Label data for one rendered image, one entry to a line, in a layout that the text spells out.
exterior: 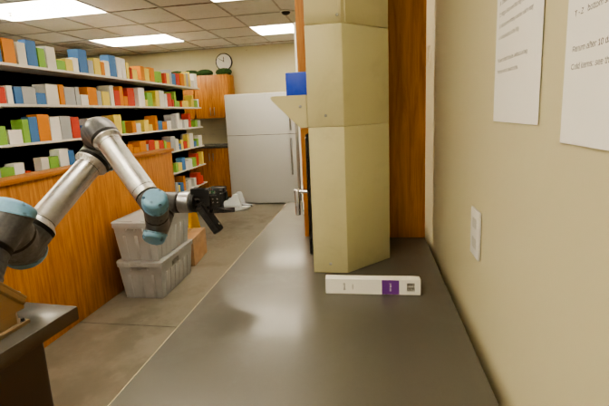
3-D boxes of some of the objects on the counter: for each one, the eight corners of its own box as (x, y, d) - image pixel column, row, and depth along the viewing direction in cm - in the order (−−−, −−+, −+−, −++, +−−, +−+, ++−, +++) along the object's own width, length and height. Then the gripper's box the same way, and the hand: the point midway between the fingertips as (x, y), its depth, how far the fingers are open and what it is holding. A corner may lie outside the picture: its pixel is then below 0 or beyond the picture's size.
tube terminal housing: (387, 240, 154) (385, 38, 142) (392, 274, 123) (391, 18, 110) (324, 240, 158) (317, 43, 146) (314, 272, 127) (304, 24, 114)
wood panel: (423, 235, 159) (426, -148, 136) (424, 237, 157) (428, -153, 134) (305, 234, 167) (290, -128, 145) (304, 236, 165) (288, -132, 142)
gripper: (185, 190, 130) (246, 189, 127) (198, 185, 139) (255, 184, 136) (188, 216, 131) (247, 216, 128) (199, 208, 141) (256, 208, 137)
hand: (248, 207), depth 133 cm, fingers closed
